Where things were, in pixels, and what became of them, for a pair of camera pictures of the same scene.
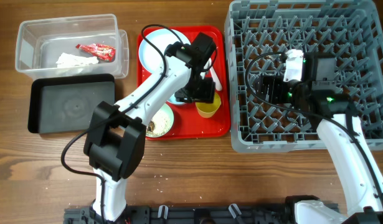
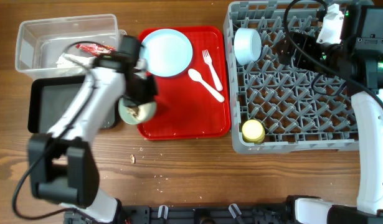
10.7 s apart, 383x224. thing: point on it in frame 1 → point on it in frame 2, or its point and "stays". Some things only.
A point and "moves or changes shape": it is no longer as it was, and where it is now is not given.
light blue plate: [150, 56] stays
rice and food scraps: [161, 122] moves or changes shape
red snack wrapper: [101, 51] stays
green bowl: [161, 123] moves or changes shape
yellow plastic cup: [207, 109] → [253, 131]
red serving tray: [187, 123] stays
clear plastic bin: [39, 40] stays
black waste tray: [68, 104] stays
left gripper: [206, 96] → [151, 97]
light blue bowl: [173, 99] → [247, 45]
